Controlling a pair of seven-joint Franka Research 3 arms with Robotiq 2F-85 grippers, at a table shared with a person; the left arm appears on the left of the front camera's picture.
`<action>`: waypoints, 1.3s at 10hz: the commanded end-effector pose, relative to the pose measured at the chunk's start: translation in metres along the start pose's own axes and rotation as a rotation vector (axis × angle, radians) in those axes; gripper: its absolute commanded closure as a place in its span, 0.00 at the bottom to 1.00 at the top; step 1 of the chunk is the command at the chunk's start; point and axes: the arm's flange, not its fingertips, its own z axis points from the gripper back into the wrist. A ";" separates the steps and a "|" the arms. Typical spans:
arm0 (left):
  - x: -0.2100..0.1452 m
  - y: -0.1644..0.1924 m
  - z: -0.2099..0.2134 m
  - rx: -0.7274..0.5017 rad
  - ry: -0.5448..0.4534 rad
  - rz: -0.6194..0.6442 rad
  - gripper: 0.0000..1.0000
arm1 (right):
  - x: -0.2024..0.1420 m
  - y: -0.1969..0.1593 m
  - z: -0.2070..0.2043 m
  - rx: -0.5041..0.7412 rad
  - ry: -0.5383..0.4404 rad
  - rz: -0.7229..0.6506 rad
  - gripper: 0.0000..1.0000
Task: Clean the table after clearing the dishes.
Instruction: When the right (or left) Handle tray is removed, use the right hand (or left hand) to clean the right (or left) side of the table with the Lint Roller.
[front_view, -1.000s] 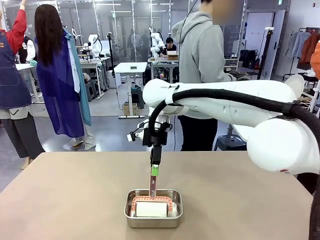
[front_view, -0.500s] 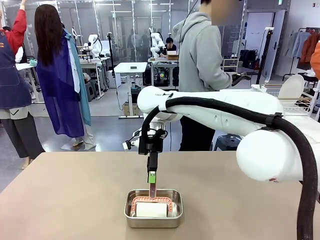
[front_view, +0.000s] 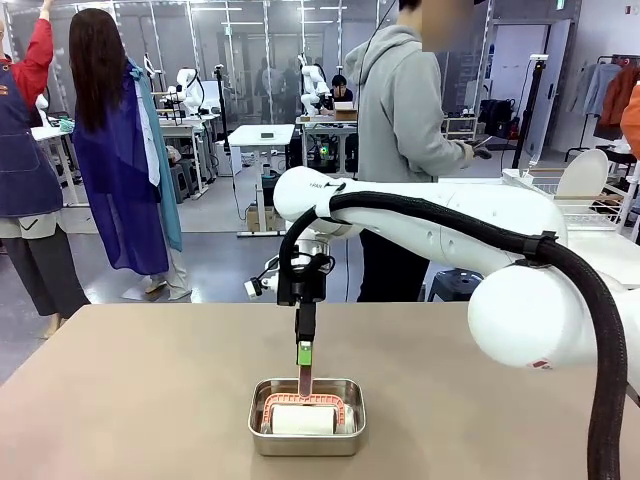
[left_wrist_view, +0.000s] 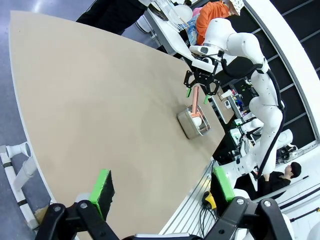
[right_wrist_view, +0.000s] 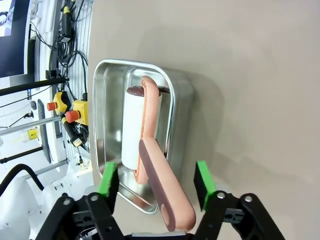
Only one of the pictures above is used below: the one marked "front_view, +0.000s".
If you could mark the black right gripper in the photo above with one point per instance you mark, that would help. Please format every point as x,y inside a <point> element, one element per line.
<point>305,285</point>

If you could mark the white dinner plate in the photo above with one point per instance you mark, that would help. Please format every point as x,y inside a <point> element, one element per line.
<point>582,172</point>

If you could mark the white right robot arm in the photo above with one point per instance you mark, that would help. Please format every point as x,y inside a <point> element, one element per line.
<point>400,215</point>

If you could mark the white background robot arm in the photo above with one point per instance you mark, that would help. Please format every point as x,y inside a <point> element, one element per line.
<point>315,82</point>

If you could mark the person's right forearm grey sleeve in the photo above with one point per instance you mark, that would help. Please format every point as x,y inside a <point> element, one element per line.
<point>440,155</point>

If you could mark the person's right hand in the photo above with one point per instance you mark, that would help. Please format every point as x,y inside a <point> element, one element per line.
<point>468,151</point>

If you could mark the rectangular metal tray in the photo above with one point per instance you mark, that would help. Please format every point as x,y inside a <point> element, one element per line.
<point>305,435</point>

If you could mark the brown carton under desk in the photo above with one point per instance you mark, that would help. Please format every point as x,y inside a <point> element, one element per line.
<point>260,219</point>

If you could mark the dark blue metal stool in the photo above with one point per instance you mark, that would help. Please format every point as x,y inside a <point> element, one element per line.
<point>450,285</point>

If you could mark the black computer with coloured light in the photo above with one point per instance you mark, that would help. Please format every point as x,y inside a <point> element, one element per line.
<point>325,152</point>

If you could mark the white background desk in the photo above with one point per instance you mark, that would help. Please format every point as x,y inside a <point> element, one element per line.
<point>260,142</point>

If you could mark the grey plastic stool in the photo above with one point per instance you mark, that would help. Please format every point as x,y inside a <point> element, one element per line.
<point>177,177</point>

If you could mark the cardboard box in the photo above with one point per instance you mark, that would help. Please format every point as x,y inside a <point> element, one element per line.
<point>345,111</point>

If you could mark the seated person in black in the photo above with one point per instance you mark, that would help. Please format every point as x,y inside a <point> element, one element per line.
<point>341,90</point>

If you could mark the person in grey hoodie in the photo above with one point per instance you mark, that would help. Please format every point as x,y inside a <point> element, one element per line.
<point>400,100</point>

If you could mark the small white background robot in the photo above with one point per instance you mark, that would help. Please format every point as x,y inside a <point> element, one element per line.
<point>187,87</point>

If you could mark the black backpack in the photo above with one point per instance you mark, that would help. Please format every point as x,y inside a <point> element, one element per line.
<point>495,117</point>

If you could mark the red-sleeved figure denim apron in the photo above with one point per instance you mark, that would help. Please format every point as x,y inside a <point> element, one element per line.
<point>25,165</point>

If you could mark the black tripod stand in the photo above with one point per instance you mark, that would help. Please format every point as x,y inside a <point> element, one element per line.
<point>533,95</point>

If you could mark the long-haired figure blue apron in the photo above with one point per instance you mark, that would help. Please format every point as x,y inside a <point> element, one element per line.
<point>97,75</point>

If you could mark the white door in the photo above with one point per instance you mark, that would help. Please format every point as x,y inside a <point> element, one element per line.
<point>555,75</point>

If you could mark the pale blue hanging shirt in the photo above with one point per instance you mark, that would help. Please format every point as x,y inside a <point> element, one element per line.
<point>592,87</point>

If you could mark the person in orange top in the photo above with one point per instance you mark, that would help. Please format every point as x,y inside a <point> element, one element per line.
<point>632,115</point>

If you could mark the rust brown hanging jacket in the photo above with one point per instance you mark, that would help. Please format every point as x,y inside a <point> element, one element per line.
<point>620,95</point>

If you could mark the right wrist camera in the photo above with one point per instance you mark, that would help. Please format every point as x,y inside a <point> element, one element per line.
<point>252,288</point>

